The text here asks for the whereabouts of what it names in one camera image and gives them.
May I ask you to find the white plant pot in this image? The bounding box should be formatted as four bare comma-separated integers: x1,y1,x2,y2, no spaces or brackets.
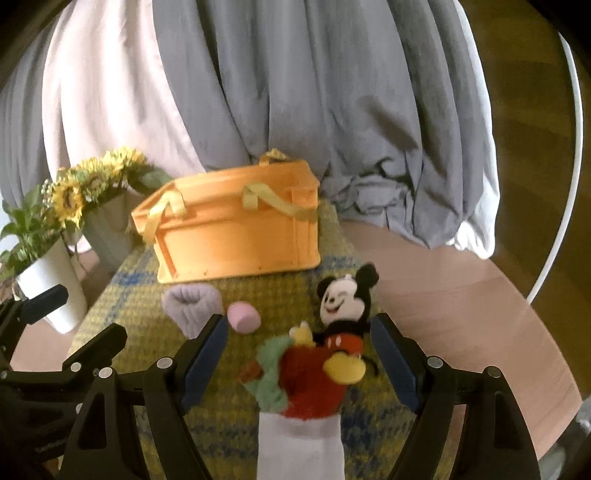
16,236,88,334

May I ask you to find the green leafy plant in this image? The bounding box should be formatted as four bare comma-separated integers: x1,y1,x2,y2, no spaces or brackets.
0,185,80,283

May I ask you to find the grey ribbed vase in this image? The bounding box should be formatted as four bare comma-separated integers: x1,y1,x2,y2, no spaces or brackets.
83,190,149,273

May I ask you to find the mouse plush toy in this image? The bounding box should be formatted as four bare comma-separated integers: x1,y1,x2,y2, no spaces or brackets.
316,262,382,384

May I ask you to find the white curtain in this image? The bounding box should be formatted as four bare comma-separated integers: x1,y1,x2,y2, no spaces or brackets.
450,46,502,260

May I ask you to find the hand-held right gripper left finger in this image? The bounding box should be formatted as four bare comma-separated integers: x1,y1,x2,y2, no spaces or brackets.
59,315,230,480

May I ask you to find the purple knitted sock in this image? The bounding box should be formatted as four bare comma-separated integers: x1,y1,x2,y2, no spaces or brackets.
161,284,224,340

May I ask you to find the white hoop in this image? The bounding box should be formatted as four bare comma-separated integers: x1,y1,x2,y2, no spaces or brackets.
526,34,583,306

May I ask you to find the yellow blue plaid mat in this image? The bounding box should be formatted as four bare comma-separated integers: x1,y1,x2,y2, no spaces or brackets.
69,198,455,480

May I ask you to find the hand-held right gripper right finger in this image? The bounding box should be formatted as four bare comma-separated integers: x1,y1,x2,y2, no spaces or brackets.
370,312,542,480

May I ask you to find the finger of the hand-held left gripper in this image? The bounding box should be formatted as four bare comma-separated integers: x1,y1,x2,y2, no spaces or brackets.
61,323,128,385
0,284,70,365

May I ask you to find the sunflower bouquet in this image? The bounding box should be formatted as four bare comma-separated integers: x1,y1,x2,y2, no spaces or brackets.
41,147,174,232

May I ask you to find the small yellow plush toy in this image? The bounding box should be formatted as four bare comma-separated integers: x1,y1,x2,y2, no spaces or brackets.
288,323,317,348

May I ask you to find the orange box with yellow handles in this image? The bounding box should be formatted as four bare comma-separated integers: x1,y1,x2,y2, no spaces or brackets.
130,148,322,284

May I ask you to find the red green white sock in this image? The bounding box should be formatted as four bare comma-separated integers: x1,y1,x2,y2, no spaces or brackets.
238,335,352,480

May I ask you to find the grey curtain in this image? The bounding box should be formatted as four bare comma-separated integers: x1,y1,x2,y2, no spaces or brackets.
0,0,481,252

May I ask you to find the pink soft marshmallow toy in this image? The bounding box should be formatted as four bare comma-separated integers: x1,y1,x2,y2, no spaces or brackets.
226,301,260,335

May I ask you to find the pale pink curtain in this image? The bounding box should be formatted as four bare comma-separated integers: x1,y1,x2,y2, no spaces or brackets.
41,0,206,252

